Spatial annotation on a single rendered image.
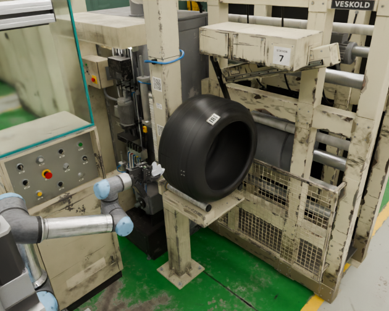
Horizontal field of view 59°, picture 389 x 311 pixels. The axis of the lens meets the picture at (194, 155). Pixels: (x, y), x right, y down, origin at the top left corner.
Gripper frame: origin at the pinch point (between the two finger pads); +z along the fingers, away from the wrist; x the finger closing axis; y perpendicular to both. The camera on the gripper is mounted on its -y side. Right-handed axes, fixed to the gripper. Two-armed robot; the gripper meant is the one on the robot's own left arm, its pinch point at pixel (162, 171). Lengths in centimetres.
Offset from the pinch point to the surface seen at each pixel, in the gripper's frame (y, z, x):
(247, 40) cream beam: 60, 48, -8
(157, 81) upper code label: 34, 25, 34
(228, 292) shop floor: -115, 58, -7
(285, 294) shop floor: -112, 85, -37
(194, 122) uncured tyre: 22.3, 17.4, -3.7
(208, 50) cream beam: 52, 49, 19
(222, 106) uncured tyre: 28.8, 32.3, -8.0
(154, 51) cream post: 51, 23, 34
